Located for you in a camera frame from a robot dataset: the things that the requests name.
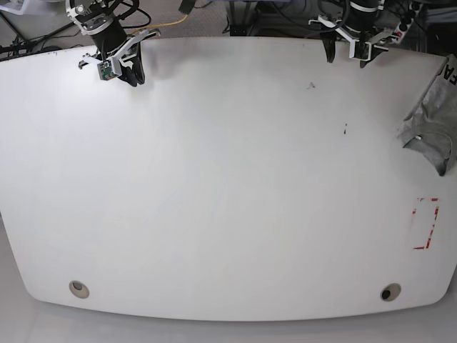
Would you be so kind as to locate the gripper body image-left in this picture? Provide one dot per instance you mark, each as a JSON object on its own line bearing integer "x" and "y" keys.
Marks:
{"x": 123, "y": 55}

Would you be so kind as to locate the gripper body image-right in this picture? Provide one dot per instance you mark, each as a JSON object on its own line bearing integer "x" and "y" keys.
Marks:
{"x": 347, "y": 33}

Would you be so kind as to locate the grey T-shirt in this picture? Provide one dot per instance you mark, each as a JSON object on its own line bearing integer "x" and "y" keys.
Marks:
{"x": 430, "y": 127}

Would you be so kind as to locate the white power strip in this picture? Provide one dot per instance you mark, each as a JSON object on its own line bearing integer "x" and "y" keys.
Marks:
{"x": 406, "y": 13}

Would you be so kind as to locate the black tripod stand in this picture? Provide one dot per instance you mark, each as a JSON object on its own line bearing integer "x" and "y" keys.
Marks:
{"x": 30, "y": 27}

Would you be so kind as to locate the red tape rectangle marking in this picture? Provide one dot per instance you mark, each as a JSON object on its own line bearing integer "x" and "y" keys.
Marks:
{"x": 423, "y": 222}

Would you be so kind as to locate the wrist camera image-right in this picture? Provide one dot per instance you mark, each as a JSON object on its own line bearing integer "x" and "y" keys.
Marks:
{"x": 354, "y": 45}

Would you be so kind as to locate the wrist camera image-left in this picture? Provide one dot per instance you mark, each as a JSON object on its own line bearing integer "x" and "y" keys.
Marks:
{"x": 108, "y": 69}

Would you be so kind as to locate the aluminium frame base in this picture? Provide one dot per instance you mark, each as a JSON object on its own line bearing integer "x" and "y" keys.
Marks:
{"x": 259, "y": 18}

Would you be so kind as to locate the left table cable grommet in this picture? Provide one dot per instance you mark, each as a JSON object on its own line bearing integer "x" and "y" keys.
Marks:
{"x": 79, "y": 289}

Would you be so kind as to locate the table cable grommet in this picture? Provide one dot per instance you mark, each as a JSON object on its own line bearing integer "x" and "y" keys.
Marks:
{"x": 390, "y": 292}
{"x": 79, "y": 289}

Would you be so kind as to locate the right table cable grommet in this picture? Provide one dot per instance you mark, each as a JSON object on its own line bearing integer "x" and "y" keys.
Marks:
{"x": 390, "y": 292}

